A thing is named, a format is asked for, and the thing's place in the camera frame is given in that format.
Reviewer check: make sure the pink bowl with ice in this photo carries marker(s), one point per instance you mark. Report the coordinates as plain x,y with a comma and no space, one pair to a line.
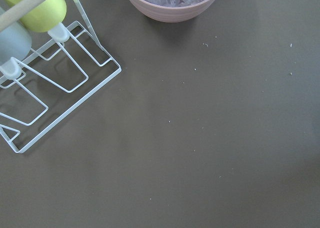
171,11

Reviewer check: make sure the yellow cup on rack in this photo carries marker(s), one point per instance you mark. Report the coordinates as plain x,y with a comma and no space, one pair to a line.
43,17

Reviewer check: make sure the grey cup on rack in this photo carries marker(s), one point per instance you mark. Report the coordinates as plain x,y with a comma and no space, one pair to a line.
15,41

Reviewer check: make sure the white wire cup rack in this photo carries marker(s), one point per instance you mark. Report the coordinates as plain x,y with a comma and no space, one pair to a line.
64,67

